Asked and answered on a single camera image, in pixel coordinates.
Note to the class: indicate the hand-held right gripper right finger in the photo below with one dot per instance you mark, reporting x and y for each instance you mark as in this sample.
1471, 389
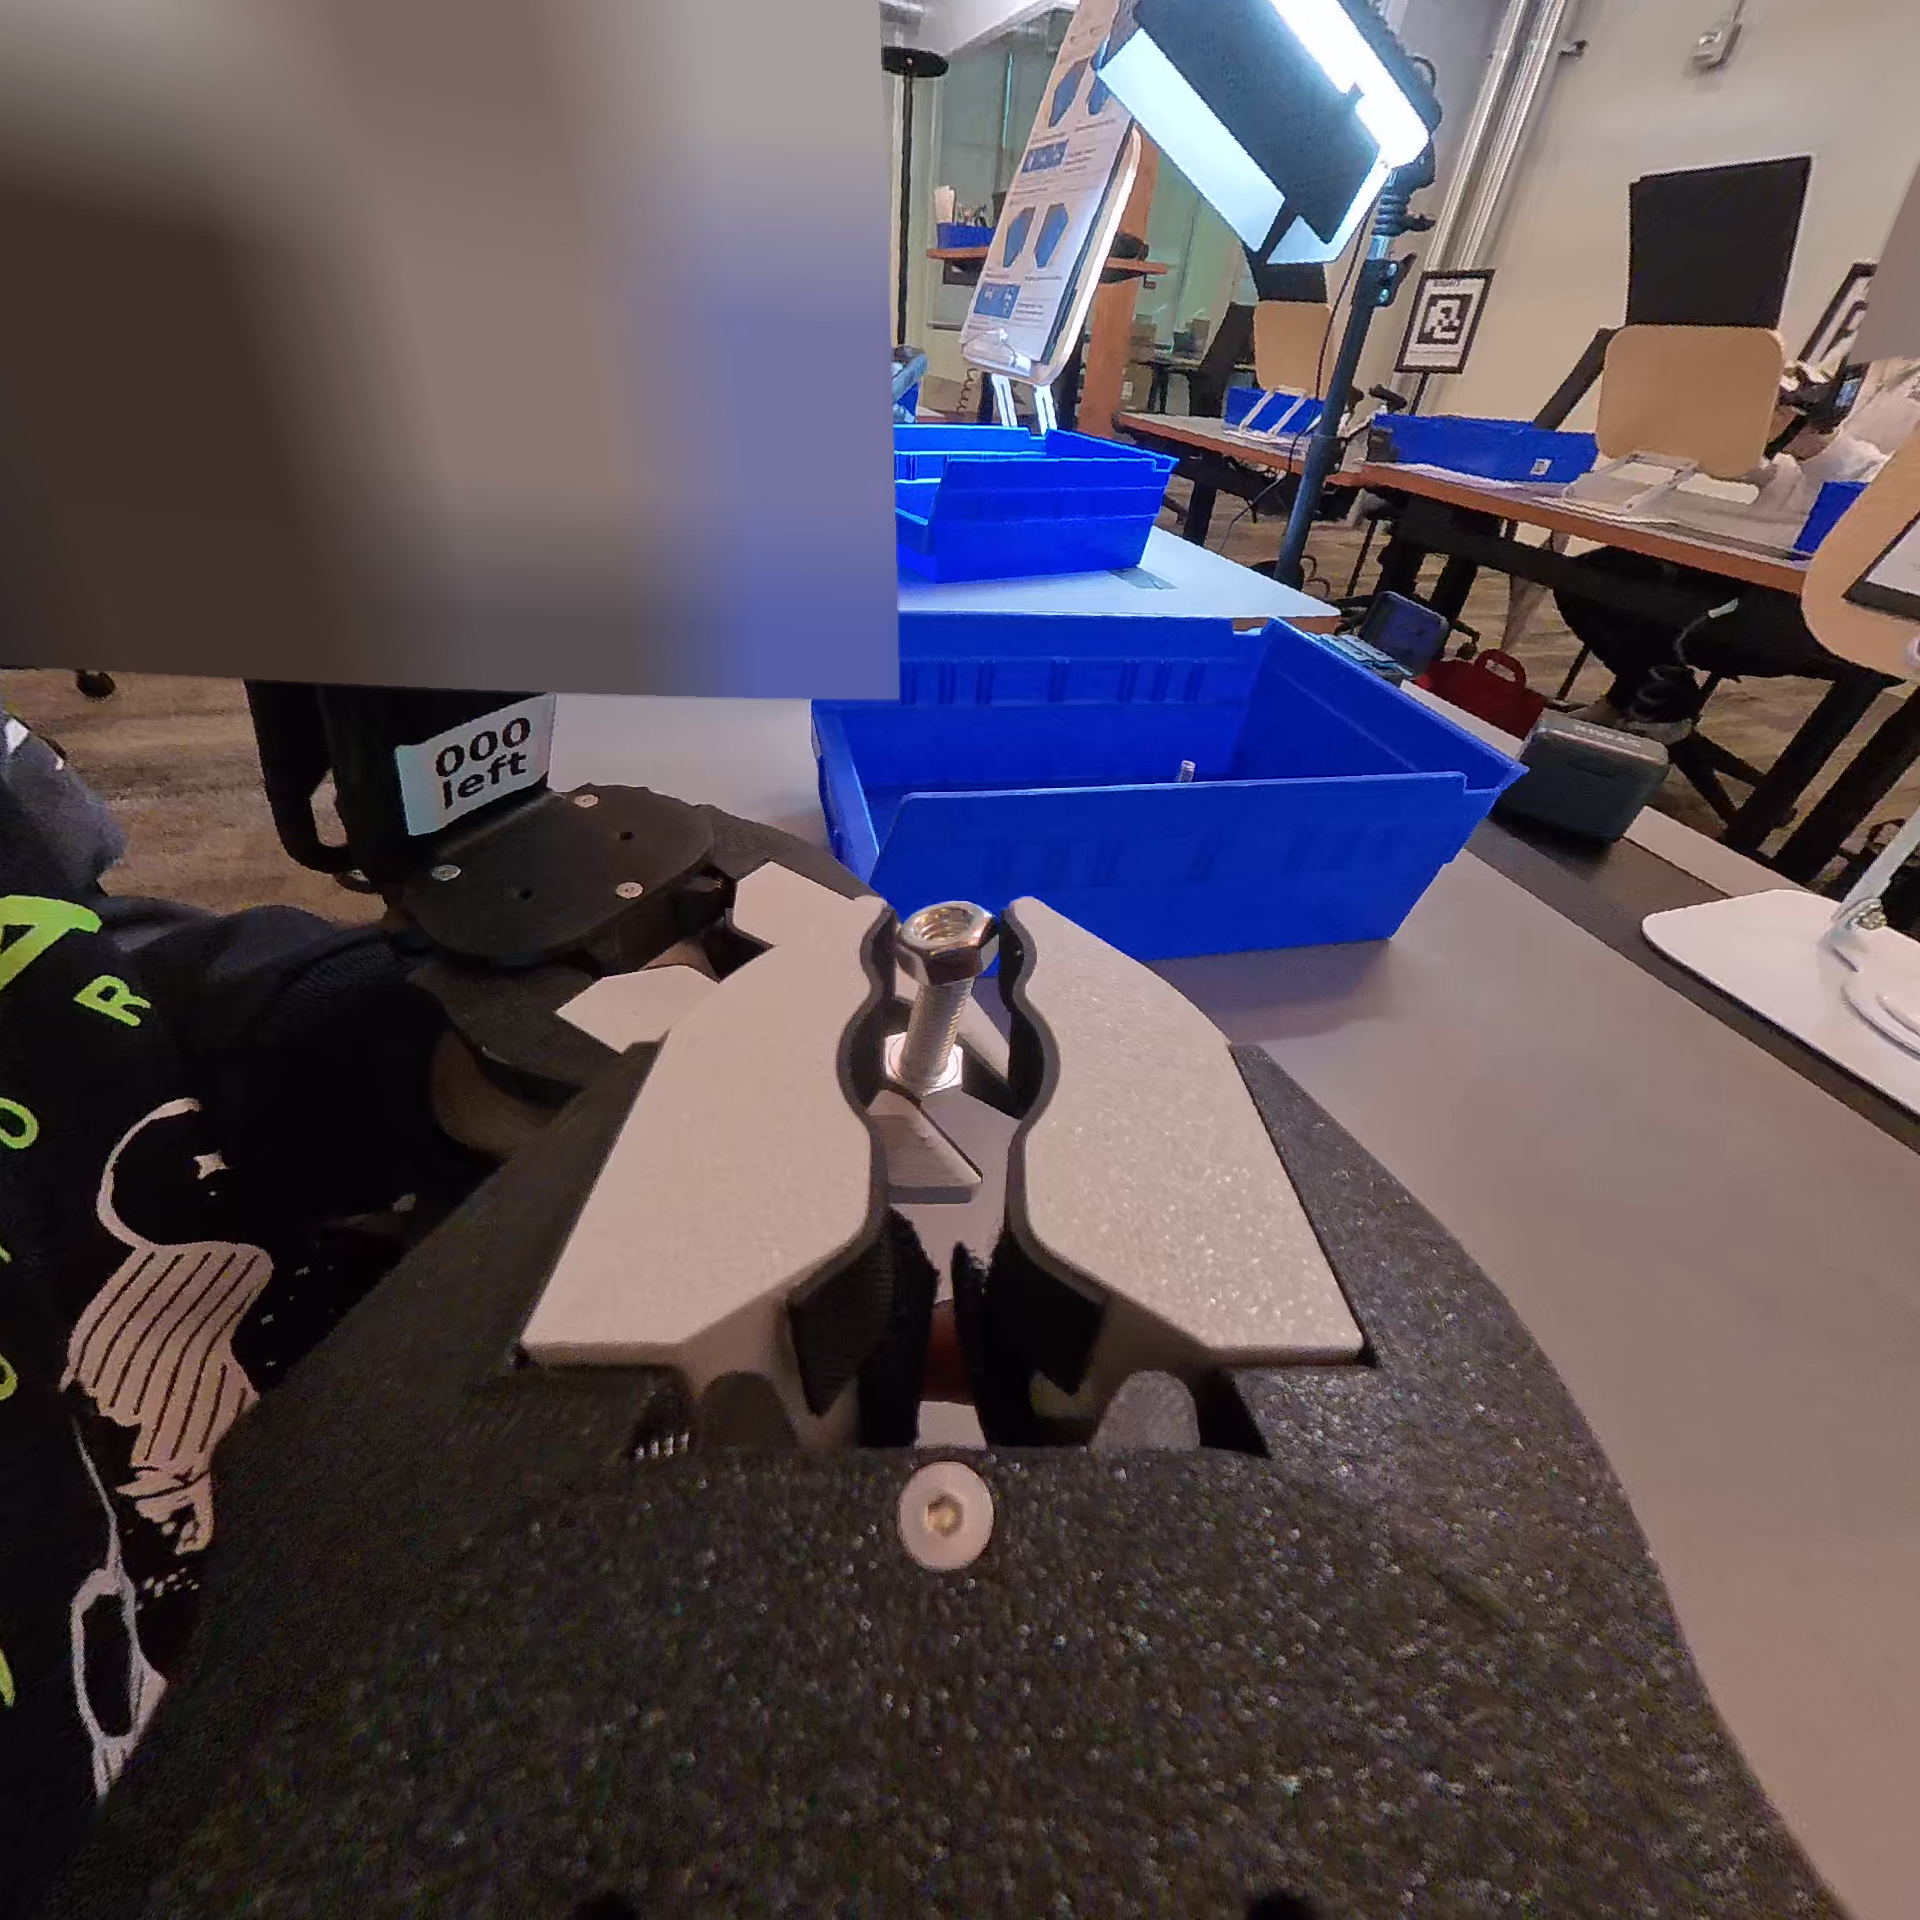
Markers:
1170, 1169

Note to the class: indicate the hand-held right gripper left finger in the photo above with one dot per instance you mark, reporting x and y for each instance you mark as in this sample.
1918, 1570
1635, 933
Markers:
722, 1185

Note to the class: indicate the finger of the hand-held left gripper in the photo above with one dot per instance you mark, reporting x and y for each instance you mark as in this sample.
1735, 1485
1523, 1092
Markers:
636, 1011
799, 915

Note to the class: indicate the silver hex bolt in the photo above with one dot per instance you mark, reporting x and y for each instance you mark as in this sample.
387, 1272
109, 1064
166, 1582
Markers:
941, 1037

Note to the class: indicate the blue plastic bin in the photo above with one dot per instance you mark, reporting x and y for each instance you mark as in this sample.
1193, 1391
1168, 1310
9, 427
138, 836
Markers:
1275, 412
1038, 526
1484, 451
1201, 855
1830, 515

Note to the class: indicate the person's left forearm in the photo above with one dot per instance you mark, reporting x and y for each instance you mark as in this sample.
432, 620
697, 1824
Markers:
330, 1053

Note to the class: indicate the grey tool case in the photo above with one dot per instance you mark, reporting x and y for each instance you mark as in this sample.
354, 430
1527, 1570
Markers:
1585, 790

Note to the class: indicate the black printed shirt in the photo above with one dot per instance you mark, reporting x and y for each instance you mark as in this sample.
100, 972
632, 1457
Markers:
91, 1202

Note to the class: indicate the red bag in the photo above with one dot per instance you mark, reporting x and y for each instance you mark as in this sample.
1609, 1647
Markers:
1484, 692

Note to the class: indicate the dark blue bag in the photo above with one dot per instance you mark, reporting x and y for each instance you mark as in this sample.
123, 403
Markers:
1401, 630

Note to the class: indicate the white sign stand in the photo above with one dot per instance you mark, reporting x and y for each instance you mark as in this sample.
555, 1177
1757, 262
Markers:
1770, 976

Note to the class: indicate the roll-up banner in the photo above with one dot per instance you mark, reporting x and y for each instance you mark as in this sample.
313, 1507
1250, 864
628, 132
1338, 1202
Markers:
1052, 210

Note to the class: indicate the long wooden desk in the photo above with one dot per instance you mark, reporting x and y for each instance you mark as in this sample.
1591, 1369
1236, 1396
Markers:
1562, 513

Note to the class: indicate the black floor lamp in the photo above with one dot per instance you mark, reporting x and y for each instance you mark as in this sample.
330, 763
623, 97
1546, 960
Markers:
916, 58

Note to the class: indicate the studio light on stand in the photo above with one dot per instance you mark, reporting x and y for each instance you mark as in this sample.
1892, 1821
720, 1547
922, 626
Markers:
1262, 121

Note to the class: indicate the black monitor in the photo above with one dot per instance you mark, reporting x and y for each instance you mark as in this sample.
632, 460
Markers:
1728, 239

